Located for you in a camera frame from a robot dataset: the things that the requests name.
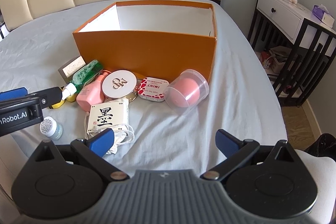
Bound white cloth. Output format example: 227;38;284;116
297;151;336;214

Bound orange cardboard box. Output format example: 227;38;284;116
73;0;218;84

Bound black bag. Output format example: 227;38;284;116
304;133;336;159

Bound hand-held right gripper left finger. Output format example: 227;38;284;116
33;128;129;183

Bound white and red plastic bag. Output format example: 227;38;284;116
259;46;292;75

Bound green bottle with white cap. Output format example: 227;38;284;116
61;59;103;100

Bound dark bedside furniture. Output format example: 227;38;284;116
0;14;11;39

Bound white and black nightstand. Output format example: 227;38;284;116
247;0;336;109

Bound small jar with glitter lid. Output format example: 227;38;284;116
39;116;63;141

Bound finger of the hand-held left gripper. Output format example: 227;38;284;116
0;87;28;103
26;86;64;109

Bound pink pump bottle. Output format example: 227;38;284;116
76;70;112;111

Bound round white compact case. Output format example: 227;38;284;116
102;70;139;104

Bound clear plastic sponge case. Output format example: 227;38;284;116
163;69;210;115

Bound grey bed sheet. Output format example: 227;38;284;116
0;0;289;177

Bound pink makeup sponge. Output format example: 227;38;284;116
168;78;202;109

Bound yellow tape measure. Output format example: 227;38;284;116
52;86;78;109

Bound white drawstring cloth bag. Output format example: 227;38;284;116
83;112;135;155

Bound white packet with black characters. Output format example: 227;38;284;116
88;98;130;134

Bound red and white tin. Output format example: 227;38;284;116
137;77;170;104

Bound grey beige small box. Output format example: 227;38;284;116
58;56;87;83

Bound purple tissue box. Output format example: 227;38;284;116
312;4;335;24

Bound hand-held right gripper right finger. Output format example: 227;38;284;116
200;129;299;183

